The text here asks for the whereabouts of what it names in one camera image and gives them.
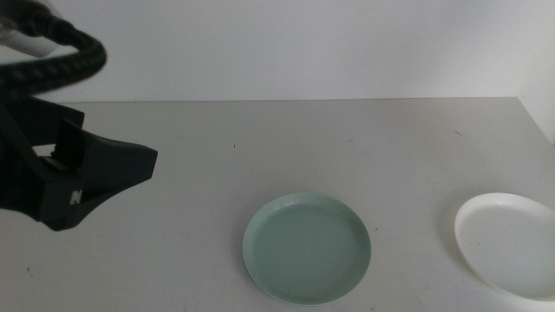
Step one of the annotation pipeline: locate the white shallow bowl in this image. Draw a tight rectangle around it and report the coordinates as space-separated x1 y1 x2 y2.
454 192 555 302

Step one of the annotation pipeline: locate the pale green shallow bowl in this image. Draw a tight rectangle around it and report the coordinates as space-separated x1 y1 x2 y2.
242 192 373 308

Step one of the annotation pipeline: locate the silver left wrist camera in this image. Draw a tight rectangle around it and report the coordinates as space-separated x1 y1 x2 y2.
0 16 60 58

